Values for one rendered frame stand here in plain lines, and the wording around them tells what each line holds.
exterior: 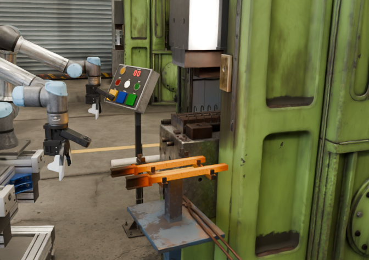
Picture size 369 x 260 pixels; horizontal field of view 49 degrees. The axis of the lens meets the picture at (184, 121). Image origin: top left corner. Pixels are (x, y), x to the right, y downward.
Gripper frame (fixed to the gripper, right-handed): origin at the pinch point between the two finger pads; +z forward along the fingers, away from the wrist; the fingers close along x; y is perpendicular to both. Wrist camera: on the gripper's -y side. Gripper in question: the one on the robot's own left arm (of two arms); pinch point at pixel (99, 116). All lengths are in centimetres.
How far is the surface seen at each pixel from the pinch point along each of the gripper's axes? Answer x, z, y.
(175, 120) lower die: 17.2, -2.3, -45.0
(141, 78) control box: -19.8, -20.1, -24.5
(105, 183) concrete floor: -115, 93, 14
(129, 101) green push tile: -14.8, -6.1, -16.9
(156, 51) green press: -450, 0, -32
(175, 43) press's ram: 16, -45, -45
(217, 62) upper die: 23, -36, -66
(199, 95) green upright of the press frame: -2, -13, -60
